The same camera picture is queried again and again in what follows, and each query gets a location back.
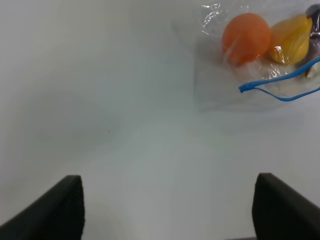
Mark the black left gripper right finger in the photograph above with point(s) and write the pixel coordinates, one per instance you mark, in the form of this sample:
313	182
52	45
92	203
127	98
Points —
281	213

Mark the yellow pear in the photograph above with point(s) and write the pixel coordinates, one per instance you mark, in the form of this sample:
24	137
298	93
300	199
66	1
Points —
290	40

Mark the clear zip bag blue seal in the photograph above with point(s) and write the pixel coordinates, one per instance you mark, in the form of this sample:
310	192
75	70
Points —
259	84

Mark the orange fruit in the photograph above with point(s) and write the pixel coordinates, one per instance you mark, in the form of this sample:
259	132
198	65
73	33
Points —
246	38

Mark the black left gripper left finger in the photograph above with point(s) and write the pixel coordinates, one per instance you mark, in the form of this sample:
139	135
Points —
59	214

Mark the purple eggplant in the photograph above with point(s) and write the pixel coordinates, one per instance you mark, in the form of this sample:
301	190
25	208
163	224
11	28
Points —
313	12

